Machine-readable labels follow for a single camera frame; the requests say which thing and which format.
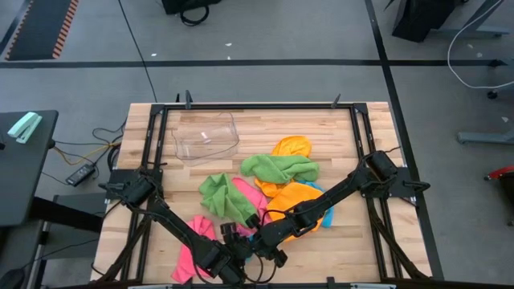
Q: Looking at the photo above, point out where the red upholstered chair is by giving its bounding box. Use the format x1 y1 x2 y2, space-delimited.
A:
483 164 514 226

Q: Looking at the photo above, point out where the black office desk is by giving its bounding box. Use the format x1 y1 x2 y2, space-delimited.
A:
0 109 59 228

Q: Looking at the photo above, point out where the orange microfiber towel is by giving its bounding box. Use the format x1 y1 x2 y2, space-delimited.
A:
254 135 314 199
266 181 325 243

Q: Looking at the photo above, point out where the grey desk foot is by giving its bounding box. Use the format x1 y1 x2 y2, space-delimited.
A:
456 128 514 146

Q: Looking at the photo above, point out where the grey desk leg frame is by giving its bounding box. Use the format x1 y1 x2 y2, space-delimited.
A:
435 0 512 39

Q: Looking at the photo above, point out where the black orange-edged floor mat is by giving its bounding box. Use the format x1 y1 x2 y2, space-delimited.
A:
2 0 81 62

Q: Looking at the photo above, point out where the black hanging cable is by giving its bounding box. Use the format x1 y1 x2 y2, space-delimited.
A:
116 0 159 104

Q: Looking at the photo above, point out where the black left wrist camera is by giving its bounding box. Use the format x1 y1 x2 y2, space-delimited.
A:
218 222 239 246

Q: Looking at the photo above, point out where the green microfiber towel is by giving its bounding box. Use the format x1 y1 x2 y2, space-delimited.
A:
198 172 259 228
239 153 321 185

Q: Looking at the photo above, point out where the white floor cable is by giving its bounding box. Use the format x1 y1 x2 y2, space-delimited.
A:
446 0 514 91

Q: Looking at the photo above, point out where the black power adapter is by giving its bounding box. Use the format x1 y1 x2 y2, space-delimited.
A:
64 163 96 188

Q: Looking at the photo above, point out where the black computer tower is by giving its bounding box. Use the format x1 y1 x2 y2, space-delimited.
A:
390 0 458 44
161 0 222 16

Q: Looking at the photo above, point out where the black power cable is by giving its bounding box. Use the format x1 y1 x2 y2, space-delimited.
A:
41 119 128 186

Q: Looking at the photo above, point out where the mint green stapler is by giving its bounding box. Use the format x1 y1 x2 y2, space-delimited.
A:
6 111 43 145

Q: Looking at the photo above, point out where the yellow floor cable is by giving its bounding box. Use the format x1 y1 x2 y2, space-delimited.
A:
51 139 124 167

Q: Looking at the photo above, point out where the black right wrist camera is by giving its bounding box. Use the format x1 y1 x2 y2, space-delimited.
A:
245 213 263 231

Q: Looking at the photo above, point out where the black coiled cable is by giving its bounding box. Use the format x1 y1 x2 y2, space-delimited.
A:
178 2 211 27

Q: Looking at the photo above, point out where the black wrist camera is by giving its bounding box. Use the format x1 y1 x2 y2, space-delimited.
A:
245 213 263 231
218 222 239 246

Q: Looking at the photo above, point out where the clear plastic bin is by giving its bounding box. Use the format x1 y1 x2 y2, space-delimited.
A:
171 111 242 167

